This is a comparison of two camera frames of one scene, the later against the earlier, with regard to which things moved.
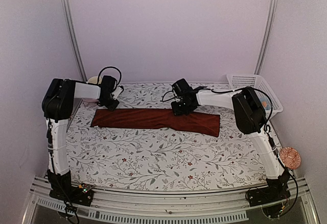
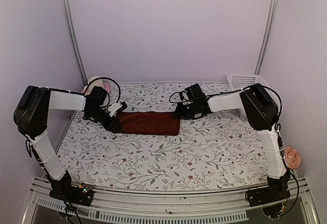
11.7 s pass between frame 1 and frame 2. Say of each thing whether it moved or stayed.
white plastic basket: stayed
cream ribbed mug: stayed
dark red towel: moved
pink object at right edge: stayed
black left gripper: moved
